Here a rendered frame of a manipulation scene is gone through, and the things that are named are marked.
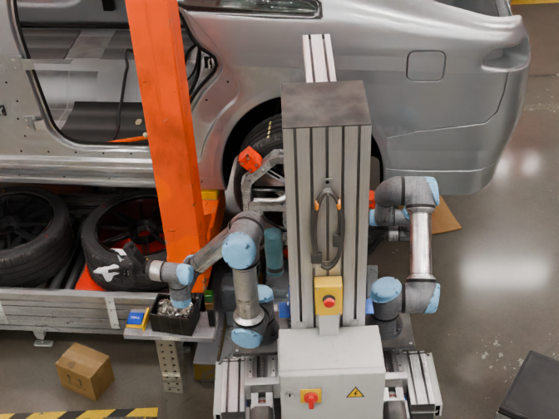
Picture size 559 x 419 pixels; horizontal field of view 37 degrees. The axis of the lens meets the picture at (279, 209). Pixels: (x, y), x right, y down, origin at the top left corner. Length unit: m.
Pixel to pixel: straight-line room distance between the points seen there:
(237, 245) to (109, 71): 2.40
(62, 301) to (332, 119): 2.39
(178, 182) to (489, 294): 2.01
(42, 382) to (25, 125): 1.31
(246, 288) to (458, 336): 1.82
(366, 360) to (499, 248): 2.47
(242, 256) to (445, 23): 1.49
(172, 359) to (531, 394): 1.67
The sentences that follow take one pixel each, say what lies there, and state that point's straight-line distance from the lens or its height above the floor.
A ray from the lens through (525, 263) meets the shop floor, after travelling 5.01.
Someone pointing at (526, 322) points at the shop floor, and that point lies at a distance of 4.66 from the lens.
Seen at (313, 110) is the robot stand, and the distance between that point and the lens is 2.38.
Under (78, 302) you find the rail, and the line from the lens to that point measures 4.36.
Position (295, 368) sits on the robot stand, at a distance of 2.70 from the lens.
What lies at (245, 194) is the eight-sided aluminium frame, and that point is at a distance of 3.94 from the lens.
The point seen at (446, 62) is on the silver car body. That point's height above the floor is 1.49.
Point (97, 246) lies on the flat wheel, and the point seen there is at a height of 0.50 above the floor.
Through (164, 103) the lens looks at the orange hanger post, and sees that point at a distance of 3.37.
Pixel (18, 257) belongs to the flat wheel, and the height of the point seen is 0.50.
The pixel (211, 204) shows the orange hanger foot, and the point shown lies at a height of 0.68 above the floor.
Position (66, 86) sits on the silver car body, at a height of 0.88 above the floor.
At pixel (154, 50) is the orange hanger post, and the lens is 3.26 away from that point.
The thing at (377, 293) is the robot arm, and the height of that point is 1.04.
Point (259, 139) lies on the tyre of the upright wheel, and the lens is 3.92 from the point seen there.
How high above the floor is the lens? 3.27
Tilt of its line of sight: 38 degrees down
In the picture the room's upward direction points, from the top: 3 degrees counter-clockwise
